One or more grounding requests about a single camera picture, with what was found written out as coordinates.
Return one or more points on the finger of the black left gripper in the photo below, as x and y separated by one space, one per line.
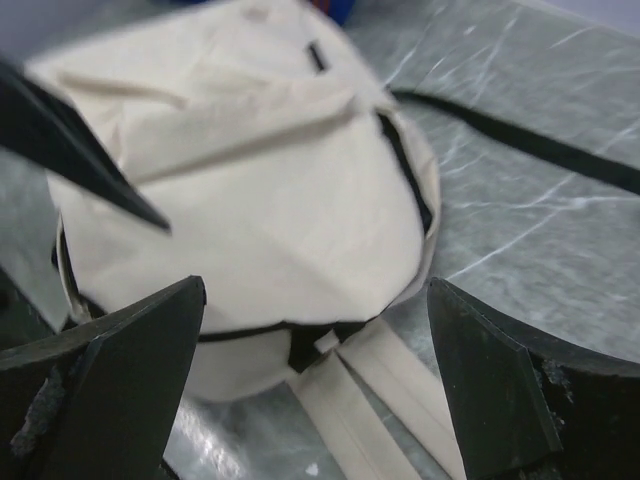
39 126

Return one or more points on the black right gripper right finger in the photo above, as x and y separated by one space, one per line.
526 404

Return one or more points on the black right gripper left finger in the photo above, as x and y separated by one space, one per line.
98 401

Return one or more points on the cream canvas backpack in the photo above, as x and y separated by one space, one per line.
317 179

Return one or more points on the blue plastic basket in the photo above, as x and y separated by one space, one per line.
338 10

